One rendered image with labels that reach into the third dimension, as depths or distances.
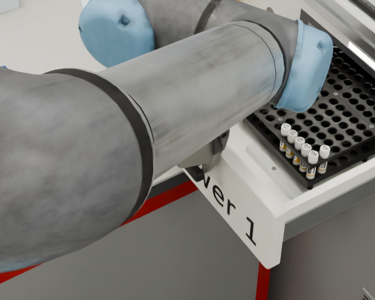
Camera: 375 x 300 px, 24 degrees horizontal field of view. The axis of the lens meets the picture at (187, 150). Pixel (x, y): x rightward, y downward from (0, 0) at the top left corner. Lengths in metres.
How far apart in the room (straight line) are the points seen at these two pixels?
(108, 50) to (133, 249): 0.62
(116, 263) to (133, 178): 0.91
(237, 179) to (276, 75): 0.36
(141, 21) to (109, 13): 0.03
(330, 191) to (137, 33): 0.41
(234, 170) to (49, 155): 0.64
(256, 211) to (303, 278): 0.61
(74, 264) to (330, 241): 0.44
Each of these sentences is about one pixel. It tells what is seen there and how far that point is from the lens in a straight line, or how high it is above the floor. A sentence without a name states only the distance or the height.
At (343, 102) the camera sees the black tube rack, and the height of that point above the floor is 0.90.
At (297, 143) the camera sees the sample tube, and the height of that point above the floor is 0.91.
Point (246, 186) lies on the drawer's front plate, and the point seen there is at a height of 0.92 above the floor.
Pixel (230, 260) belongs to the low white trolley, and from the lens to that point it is 1.54.
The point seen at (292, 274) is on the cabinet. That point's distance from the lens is 1.66.
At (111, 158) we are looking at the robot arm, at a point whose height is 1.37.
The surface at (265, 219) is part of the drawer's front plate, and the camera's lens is 1.02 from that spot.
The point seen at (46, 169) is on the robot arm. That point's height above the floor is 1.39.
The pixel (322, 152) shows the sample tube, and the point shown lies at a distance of 1.09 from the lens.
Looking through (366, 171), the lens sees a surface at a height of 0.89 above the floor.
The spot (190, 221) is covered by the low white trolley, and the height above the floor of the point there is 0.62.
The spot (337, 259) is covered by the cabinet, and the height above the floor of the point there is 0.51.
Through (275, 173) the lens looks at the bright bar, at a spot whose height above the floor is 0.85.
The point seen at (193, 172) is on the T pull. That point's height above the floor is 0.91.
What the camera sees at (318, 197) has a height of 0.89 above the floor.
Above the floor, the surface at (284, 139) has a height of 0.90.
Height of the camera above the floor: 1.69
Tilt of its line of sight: 46 degrees down
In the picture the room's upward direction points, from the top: straight up
